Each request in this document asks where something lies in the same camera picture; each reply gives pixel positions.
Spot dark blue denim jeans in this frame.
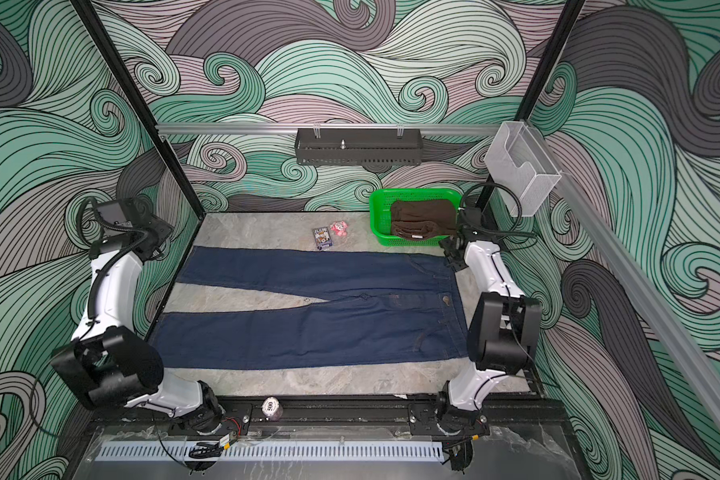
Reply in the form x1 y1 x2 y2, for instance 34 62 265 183
150 247 467 370

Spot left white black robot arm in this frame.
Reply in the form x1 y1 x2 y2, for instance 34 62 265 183
50 196 224 435

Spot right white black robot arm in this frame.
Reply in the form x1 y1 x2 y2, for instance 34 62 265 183
435 180 540 436

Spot brown folded trousers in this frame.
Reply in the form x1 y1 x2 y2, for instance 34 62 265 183
390 199 457 241

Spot green plastic basket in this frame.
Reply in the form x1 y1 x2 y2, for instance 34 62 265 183
369 188 462 247

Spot pink plush toy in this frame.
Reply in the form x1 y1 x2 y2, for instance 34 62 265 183
329 221 348 237

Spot blue playing card box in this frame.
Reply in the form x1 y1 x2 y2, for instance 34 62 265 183
312 227 333 251

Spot round silver knob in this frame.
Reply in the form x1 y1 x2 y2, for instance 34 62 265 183
261 396 283 421

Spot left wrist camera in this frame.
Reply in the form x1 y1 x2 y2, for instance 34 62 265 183
92 198 134 235

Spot clear plastic wall bin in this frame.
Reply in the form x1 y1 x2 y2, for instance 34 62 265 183
484 121 561 217

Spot aluminium back wall rail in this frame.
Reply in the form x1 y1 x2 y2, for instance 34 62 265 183
155 121 500 137

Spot aluminium wall rail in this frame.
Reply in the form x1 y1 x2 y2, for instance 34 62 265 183
534 117 720 462
155 121 500 137

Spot black perforated wall shelf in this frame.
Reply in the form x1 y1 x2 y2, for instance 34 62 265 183
294 129 424 171

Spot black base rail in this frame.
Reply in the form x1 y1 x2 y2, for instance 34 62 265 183
83 394 568 437

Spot white slotted cable duct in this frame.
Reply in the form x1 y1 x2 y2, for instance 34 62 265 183
95 441 445 463

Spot aluminium right wall rail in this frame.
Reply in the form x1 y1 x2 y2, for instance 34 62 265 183
534 117 720 462

